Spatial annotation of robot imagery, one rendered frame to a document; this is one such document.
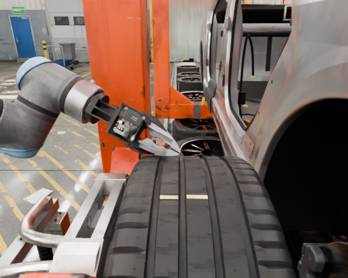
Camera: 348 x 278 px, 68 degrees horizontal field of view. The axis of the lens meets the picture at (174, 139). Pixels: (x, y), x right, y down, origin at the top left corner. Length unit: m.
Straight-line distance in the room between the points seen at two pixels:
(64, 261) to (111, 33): 0.59
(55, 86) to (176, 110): 2.30
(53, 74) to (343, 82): 0.53
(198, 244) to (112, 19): 0.63
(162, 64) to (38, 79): 2.19
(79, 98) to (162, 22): 2.20
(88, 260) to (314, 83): 0.49
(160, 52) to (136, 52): 1.94
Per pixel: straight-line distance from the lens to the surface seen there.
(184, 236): 0.37
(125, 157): 0.67
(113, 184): 0.56
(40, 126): 0.62
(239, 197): 0.42
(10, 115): 0.61
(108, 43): 0.80
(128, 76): 0.80
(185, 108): 2.81
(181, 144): 2.23
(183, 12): 13.34
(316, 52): 0.57
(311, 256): 0.77
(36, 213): 0.71
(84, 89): 0.57
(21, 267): 0.59
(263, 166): 0.86
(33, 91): 0.61
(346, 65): 0.49
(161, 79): 2.75
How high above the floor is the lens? 1.40
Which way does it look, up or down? 23 degrees down
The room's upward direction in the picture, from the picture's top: straight up
